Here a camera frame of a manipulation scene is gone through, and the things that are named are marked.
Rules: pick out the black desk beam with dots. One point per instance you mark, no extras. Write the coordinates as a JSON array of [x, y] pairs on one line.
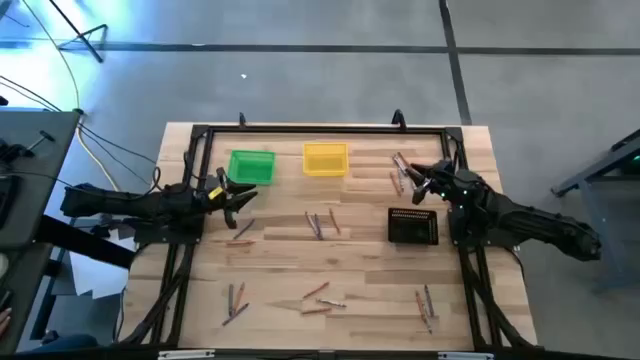
[[85, 242]]

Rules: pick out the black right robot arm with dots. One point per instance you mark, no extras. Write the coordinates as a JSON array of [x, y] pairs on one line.
[[525, 220]]

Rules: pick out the green plastic basket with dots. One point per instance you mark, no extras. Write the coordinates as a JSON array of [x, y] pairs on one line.
[[250, 167]]

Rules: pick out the black plastic basket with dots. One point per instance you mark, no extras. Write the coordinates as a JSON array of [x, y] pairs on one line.
[[412, 226]]

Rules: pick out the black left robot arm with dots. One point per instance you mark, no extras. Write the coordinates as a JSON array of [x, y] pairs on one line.
[[125, 202]]

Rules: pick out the person's hand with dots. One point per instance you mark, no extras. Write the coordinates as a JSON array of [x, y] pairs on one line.
[[4, 320]]

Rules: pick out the black desk tool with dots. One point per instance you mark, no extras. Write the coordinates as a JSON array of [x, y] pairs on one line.
[[15, 150]]

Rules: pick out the dark blue rounded object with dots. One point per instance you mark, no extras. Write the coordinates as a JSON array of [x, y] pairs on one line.
[[70, 344]]

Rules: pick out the black keyboard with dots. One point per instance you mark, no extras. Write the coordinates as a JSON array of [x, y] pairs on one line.
[[7, 200]]

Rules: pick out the white paper sheet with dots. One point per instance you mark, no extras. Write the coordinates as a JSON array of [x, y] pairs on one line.
[[92, 275]]

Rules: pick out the black floor stand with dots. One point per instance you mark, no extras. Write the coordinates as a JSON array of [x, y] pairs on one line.
[[80, 35]]

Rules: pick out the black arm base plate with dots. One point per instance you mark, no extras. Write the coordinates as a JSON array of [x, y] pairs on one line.
[[462, 240], [165, 236]]

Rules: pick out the dark grey desk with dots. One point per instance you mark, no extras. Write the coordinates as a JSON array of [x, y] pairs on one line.
[[25, 290]]

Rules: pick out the yellow plastic basket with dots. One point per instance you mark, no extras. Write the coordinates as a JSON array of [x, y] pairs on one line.
[[325, 160]]

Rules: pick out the black clamp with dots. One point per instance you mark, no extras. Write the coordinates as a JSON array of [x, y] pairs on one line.
[[242, 120], [398, 120]]

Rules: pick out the grey metal table frame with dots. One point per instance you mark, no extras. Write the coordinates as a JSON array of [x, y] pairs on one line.
[[590, 171]]

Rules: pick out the grey side desk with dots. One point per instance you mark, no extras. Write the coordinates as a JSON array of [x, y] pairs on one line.
[[40, 200]]

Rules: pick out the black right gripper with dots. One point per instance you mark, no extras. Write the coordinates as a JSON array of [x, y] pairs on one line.
[[440, 177]]

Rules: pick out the black aluminium table frame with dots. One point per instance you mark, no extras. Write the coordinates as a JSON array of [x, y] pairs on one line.
[[325, 129]]

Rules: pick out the silver bracket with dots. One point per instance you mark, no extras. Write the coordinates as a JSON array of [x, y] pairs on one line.
[[185, 354], [465, 356]]

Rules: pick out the yellow tape tag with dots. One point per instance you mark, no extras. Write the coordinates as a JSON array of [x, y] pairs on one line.
[[216, 193]]

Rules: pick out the pencils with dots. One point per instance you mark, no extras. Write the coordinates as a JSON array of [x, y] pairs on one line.
[[235, 314]]

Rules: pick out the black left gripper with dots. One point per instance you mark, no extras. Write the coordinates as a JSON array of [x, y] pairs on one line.
[[226, 204]]

